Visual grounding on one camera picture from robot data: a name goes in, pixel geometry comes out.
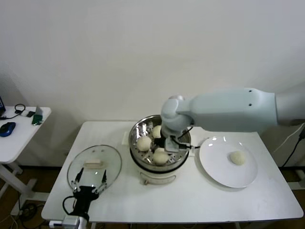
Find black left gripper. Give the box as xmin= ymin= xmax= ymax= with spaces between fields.
xmin=71 ymin=167 xmax=108 ymax=219

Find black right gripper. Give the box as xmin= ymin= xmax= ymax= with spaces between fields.
xmin=150 ymin=136 xmax=167 ymax=154

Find white steamed baozi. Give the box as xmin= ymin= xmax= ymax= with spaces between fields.
xmin=229 ymin=151 xmax=247 ymax=166
xmin=152 ymin=125 xmax=163 ymax=139
xmin=136 ymin=136 xmax=153 ymax=152
xmin=152 ymin=151 xmax=169 ymax=167

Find round glass pot lid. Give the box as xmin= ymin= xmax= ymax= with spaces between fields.
xmin=67 ymin=144 xmax=122 ymax=194

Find stainless steel steamer basket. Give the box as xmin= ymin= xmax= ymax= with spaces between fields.
xmin=129 ymin=114 xmax=192 ymax=173

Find white electric cooking pot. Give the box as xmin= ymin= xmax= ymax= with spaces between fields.
xmin=122 ymin=132 xmax=199 ymax=186

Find large white plate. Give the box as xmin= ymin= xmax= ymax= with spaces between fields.
xmin=199 ymin=135 xmax=259 ymax=189

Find white side table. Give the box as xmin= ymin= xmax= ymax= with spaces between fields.
xmin=0 ymin=106 xmax=52 ymax=210

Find green card holder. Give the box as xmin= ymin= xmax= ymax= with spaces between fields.
xmin=32 ymin=114 xmax=45 ymax=126

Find blue computer mouse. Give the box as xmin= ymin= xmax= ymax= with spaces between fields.
xmin=0 ymin=121 xmax=17 ymax=138

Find dark laptop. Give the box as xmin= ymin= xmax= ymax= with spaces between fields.
xmin=0 ymin=94 xmax=7 ymax=118

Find white stand foot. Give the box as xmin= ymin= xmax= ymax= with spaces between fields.
xmin=289 ymin=169 xmax=305 ymax=191

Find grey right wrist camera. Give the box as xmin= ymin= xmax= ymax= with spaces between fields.
xmin=165 ymin=135 xmax=192 ymax=153

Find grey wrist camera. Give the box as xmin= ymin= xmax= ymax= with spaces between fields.
xmin=165 ymin=135 xmax=192 ymax=153
xmin=49 ymin=216 xmax=81 ymax=229

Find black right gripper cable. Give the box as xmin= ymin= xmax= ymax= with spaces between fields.
xmin=175 ymin=126 xmax=202 ymax=150

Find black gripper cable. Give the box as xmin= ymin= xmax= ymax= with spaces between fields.
xmin=175 ymin=126 xmax=202 ymax=150
xmin=62 ymin=195 xmax=77 ymax=217

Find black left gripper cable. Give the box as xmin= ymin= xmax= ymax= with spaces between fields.
xmin=62 ymin=195 xmax=77 ymax=217

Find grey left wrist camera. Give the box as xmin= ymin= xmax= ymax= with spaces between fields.
xmin=49 ymin=216 xmax=81 ymax=229

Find black floor cables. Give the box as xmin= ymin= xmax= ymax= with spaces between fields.
xmin=9 ymin=200 xmax=46 ymax=229

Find black headphone cable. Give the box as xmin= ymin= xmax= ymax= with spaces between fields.
xmin=0 ymin=104 xmax=27 ymax=120

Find white wall cable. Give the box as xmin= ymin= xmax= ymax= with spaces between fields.
xmin=273 ymin=124 xmax=305 ymax=154

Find black power cable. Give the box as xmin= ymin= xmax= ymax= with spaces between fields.
xmin=282 ymin=127 xmax=305 ymax=167

